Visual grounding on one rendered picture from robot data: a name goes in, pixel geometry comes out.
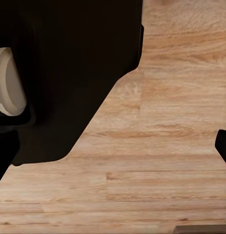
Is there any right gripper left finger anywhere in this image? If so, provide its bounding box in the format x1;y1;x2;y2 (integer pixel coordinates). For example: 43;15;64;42
0;130;21;180

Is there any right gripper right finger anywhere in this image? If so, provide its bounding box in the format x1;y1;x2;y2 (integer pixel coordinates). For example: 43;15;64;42
215;129;226;162

